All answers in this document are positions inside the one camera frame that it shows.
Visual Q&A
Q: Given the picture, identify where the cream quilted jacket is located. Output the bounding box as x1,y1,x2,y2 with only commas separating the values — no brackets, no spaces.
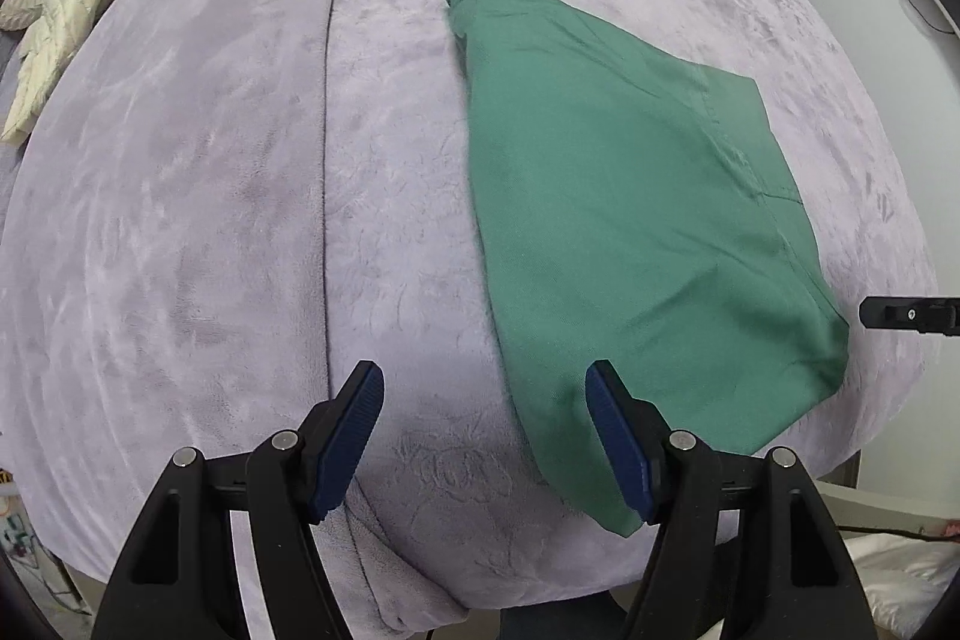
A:
0,0,177,145

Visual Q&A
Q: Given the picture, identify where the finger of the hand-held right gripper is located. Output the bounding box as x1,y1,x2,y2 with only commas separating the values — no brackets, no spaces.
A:
859,295,960,336

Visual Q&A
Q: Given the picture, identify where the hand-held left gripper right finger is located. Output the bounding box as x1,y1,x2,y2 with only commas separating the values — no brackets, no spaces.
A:
585,360,875,640

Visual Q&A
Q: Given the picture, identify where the white bedding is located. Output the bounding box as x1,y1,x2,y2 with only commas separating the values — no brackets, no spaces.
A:
844,530,960,638

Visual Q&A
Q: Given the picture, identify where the green button shirt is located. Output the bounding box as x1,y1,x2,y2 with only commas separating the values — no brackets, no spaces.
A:
442,0,852,540

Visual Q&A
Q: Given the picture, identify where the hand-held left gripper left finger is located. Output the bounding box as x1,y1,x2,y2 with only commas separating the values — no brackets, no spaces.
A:
91,360,386,640

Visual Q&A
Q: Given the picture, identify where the black cable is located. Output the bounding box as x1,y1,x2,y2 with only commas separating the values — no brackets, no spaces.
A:
898,0,960,39

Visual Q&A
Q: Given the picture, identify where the purple plush blanket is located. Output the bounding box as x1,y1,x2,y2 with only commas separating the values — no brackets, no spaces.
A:
0,0,942,633

